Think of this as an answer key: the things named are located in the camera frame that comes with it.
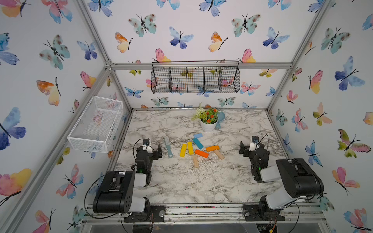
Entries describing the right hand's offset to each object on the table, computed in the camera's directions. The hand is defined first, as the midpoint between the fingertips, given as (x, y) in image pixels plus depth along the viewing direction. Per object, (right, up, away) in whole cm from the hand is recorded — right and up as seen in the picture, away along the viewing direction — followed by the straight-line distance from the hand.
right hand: (251, 140), depth 91 cm
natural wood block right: (-19, -10, +4) cm, 22 cm away
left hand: (-61, -2, 0) cm, 61 cm away
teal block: (-34, -2, +10) cm, 35 cm away
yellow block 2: (-38, -6, +7) cm, 39 cm away
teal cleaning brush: (-53, -4, +8) cm, 54 cm away
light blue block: (-33, +2, +14) cm, 35 cm away
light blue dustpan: (-14, +16, +26) cm, 33 cm away
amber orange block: (-25, -6, +6) cm, 27 cm away
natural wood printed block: (-35, -13, 0) cm, 37 cm away
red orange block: (-30, -9, +5) cm, 32 cm away
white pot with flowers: (-26, +13, +5) cm, 30 cm away
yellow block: (-43, -7, +5) cm, 44 cm away
